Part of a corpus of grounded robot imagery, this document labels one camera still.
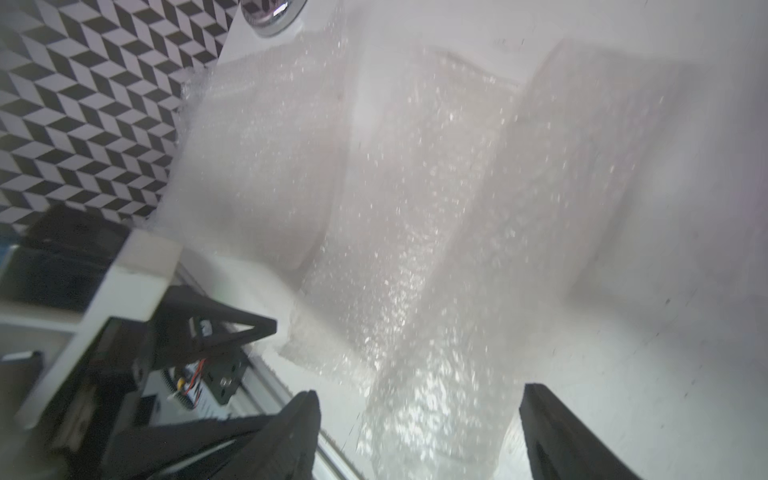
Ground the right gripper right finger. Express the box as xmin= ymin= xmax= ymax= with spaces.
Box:
xmin=519 ymin=383 xmax=638 ymax=480

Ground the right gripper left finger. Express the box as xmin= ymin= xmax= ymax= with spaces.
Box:
xmin=206 ymin=390 xmax=321 ymax=479

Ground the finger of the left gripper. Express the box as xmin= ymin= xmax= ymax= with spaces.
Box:
xmin=101 ymin=415 xmax=274 ymax=479
xmin=152 ymin=286 xmax=277 ymax=369

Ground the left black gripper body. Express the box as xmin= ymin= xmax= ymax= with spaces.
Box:
xmin=1 ymin=318 xmax=155 ymax=479

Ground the clear bubble wrap roll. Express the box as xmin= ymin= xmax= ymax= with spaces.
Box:
xmin=282 ymin=39 xmax=695 ymax=479

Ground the clear bubble wrap sheet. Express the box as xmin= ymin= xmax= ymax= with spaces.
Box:
xmin=148 ymin=7 xmax=349 ymax=271

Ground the aluminium front rail frame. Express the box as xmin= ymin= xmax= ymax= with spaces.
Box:
xmin=145 ymin=253 xmax=373 ymax=479

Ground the chrome wire glass rack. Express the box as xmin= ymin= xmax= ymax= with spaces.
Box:
xmin=240 ymin=0 xmax=307 ymax=38

